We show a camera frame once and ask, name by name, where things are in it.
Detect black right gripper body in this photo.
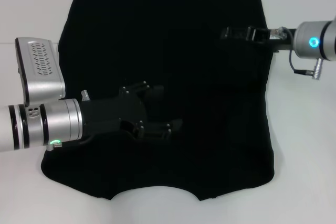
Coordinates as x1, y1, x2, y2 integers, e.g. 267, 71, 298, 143
246, 25, 298, 52

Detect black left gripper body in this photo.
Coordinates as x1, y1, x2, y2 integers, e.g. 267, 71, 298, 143
79, 93, 148, 141

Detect black t-shirt with white lettering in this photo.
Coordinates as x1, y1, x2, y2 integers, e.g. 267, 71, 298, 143
41, 0, 276, 201

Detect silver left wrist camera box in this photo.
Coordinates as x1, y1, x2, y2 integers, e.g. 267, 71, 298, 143
14, 37, 67, 107

